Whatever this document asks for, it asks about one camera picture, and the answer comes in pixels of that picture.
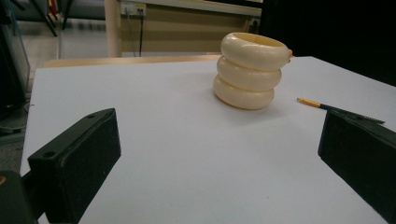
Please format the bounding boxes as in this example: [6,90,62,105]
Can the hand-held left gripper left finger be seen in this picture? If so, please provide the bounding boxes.
[27,107,122,224]

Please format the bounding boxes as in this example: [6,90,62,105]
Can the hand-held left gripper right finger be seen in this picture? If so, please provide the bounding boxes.
[318,109,396,224]

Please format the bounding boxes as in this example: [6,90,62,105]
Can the black pen with yellow end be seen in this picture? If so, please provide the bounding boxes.
[296,97,386,125]

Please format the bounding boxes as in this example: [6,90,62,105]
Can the cream ringed pen holder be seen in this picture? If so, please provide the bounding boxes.
[212,32,294,111]

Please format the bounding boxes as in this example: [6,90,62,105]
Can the dark cabinet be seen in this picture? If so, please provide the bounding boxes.
[0,18,32,119]

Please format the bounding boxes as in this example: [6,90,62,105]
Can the beige table leg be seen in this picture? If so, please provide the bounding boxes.
[104,0,122,59]

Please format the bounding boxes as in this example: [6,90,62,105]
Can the black stand legs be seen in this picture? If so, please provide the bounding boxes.
[8,0,76,37]

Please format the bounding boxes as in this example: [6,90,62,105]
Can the black power cable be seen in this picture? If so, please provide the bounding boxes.
[138,8,145,58]

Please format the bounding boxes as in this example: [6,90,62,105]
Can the wall power socket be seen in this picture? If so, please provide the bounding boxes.
[120,1,147,17]

